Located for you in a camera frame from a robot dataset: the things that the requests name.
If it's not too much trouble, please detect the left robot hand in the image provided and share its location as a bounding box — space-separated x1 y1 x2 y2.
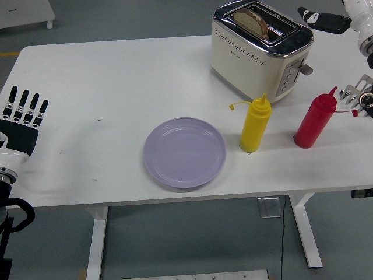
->
0 85 50 175

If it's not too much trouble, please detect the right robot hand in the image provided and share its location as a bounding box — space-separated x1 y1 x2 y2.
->
297 0 373 44

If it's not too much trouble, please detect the bread slice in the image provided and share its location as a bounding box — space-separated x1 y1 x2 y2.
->
233 8 269 40

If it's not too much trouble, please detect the cream and chrome toaster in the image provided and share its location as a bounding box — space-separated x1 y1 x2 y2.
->
209 1 315 106

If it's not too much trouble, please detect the purple plate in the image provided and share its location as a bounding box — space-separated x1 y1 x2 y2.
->
142 117 227 189

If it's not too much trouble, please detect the small metal floor plate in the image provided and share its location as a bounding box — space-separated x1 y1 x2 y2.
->
256 197 284 219

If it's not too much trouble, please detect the metal toast rack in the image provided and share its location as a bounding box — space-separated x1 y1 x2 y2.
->
339 74 373 111

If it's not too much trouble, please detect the red squeeze bottle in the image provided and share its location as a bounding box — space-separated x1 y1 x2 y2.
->
293 86 359 149

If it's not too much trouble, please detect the white background furniture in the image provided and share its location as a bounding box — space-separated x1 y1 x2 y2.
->
0 0 56 30

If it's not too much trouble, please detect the white table leg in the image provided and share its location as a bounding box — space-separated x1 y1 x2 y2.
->
288 192 323 268
84 206 109 280

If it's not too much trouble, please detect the yellow squeeze bottle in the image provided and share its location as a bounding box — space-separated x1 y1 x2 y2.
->
228 93 273 153

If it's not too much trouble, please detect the black table control panel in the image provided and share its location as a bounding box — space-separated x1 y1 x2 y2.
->
351 188 373 199

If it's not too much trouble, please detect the black floor cable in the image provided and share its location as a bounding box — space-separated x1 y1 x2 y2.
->
279 194 288 280

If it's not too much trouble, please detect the wide metal base plate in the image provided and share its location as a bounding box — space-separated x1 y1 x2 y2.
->
122 268 270 280

